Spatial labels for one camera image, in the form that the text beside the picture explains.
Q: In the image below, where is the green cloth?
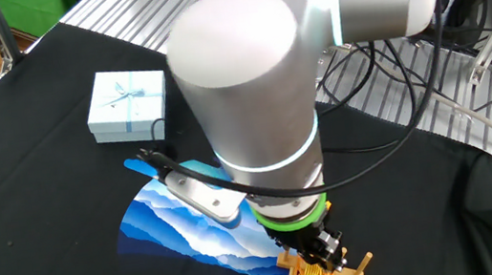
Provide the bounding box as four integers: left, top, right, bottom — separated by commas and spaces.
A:
0, 0, 82, 43

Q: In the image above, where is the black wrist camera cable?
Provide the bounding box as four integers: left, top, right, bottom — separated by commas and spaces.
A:
117, 0, 469, 220

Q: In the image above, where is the black cloth with blue print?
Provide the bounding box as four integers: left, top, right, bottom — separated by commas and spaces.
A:
0, 0, 492, 275

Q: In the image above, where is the grey cable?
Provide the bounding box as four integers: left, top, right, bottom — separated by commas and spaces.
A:
427, 83, 492, 184

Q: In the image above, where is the green flange ring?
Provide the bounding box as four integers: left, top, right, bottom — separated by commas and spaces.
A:
249, 192, 332, 238

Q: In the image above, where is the light blue gift box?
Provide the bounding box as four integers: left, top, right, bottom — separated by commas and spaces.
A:
80, 62, 175, 152

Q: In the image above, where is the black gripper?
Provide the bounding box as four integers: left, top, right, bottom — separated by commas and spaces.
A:
263, 208, 350, 275

